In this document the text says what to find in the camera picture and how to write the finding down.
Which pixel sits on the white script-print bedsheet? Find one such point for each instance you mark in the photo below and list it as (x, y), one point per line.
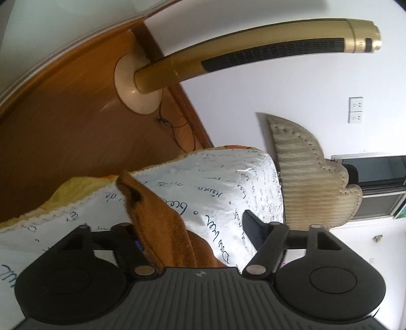
(215, 177)

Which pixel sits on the brown small garment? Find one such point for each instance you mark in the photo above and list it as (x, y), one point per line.
(161, 222)

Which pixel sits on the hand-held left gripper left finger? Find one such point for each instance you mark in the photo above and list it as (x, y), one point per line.
(127, 242)

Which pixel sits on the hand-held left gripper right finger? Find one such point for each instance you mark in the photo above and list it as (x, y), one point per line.
(253, 227)

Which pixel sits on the beige padded headboard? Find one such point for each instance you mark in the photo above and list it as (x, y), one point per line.
(301, 158)

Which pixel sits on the yellow blanket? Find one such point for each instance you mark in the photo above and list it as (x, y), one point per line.
(73, 190)

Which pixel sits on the aluminium window frame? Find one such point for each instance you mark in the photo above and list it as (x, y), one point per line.
(377, 171)

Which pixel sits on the white wall socket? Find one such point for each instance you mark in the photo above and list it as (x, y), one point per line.
(355, 117)
(356, 104)

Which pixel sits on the gold tower fan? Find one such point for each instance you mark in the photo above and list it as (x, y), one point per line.
(253, 47)

